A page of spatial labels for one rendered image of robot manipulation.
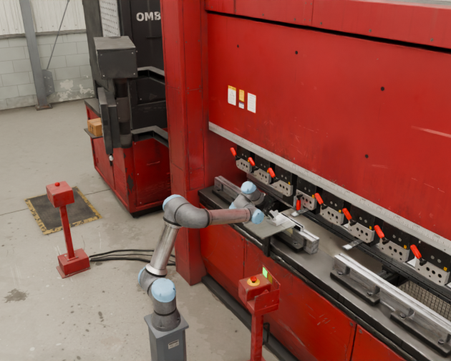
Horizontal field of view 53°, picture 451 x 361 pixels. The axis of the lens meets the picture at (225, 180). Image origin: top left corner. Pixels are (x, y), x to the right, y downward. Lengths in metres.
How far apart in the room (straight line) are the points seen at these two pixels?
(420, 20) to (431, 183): 0.65
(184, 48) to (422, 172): 1.73
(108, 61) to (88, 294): 1.90
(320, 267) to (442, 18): 1.45
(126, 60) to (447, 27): 1.95
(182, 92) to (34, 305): 2.06
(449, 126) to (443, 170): 0.18
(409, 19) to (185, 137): 1.78
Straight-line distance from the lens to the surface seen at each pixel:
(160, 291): 2.31
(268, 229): 2.76
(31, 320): 3.89
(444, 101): 1.98
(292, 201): 2.79
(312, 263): 2.73
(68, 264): 4.17
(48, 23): 8.96
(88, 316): 3.78
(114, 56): 3.10
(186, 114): 3.20
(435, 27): 1.96
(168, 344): 2.48
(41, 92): 8.91
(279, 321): 3.13
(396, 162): 2.16
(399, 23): 2.05
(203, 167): 3.43
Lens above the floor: 2.46
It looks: 26 degrees down
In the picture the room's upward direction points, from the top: straight up
